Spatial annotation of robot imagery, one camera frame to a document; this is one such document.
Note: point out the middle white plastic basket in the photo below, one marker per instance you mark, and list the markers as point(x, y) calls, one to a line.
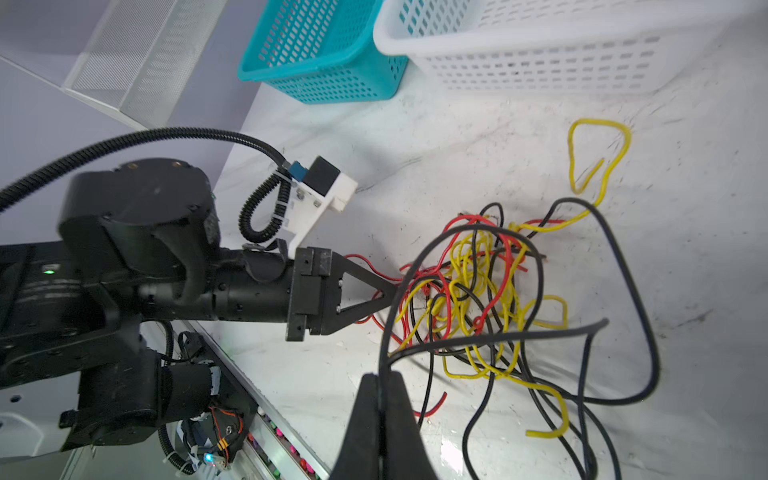
point(554, 47)

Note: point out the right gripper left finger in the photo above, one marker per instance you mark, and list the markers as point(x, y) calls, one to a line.
point(359, 456)

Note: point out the lower white mesh shelf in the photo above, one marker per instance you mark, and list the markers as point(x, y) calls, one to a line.
point(140, 58)

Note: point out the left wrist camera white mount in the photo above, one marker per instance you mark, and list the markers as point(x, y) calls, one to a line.
point(316, 189)

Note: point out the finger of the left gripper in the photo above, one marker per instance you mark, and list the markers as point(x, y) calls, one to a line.
point(353, 293)

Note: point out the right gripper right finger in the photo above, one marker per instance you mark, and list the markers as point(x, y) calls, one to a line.
point(402, 454)

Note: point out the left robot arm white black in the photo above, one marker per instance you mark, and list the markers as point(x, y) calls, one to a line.
point(89, 355)

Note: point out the teal plastic basket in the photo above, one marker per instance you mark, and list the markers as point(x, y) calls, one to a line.
point(321, 52)

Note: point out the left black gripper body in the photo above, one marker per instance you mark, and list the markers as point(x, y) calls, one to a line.
point(303, 293)

